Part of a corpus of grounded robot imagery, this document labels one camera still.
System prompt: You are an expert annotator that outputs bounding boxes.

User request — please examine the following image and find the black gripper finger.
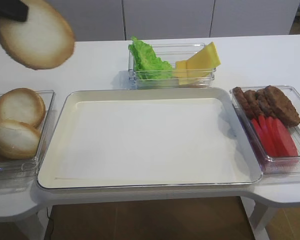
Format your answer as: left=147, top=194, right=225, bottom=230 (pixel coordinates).
left=0, top=0, right=29, bottom=22

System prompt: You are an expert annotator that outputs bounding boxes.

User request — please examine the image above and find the bun slice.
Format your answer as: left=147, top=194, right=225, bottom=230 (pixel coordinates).
left=0, top=120, right=41, bottom=160
left=0, top=0, right=75, bottom=70
left=0, top=88, right=46, bottom=128

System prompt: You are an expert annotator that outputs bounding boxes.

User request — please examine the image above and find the green lettuce leaf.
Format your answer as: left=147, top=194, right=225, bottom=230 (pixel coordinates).
left=128, top=36, right=174, bottom=80

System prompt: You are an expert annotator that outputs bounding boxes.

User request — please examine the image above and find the yellow cheese slice lower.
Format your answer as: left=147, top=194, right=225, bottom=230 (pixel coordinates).
left=173, top=60, right=210, bottom=85

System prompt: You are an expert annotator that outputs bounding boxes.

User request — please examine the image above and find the yellow cheese slice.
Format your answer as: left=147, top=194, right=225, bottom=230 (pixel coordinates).
left=173, top=60, right=210, bottom=85
left=186, top=41, right=221, bottom=70

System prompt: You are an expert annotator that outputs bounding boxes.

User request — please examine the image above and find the yellow cheese slice top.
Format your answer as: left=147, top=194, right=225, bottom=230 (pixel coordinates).
left=186, top=41, right=221, bottom=70

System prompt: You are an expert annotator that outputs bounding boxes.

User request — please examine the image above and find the bun slice back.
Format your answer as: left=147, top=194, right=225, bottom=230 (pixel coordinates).
left=0, top=88, right=46, bottom=128

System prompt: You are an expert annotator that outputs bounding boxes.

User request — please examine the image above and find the bun slice front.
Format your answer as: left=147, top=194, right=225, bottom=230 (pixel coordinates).
left=0, top=120, right=41, bottom=160

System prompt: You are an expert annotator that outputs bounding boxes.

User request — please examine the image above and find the clear middle plastic container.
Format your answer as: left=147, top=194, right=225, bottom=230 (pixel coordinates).
left=128, top=42, right=216, bottom=89

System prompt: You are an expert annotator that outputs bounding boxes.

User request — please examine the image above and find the clear plastic container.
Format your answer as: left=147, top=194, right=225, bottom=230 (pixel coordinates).
left=128, top=42, right=216, bottom=89
left=230, top=85, right=300, bottom=174
left=0, top=90, right=57, bottom=180

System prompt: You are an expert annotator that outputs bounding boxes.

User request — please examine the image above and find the white serving tray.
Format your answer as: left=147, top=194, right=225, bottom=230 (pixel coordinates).
left=37, top=87, right=263, bottom=190

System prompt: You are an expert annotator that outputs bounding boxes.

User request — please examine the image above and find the clear left plastic container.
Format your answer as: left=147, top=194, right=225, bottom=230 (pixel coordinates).
left=0, top=90, right=57, bottom=180

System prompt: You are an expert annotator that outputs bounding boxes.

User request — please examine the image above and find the brown meat patty back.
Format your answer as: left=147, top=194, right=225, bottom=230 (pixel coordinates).
left=232, top=87, right=256, bottom=120

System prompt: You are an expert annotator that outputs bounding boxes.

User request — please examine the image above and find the brown meat patty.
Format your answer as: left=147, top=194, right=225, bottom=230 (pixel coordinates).
left=264, top=85, right=300, bottom=128
left=232, top=87, right=256, bottom=120
left=244, top=90, right=264, bottom=118
left=256, top=88, right=277, bottom=119

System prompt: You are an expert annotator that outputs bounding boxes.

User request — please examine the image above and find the brown meat patty front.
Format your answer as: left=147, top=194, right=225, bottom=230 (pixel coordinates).
left=264, top=85, right=300, bottom=128

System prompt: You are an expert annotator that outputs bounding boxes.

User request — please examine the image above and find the clear right plastic container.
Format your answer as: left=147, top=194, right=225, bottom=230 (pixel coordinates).
left=230, top=85, right=300, bottom=174

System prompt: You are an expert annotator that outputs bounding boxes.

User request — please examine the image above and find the red tomato slice front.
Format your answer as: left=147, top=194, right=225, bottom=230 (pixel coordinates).
left=272, top=118, right=298, bottom=157

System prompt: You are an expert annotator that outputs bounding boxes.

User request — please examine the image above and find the white table leg right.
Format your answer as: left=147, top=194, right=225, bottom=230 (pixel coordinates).
left=242, top=198, right=278, bottom=240

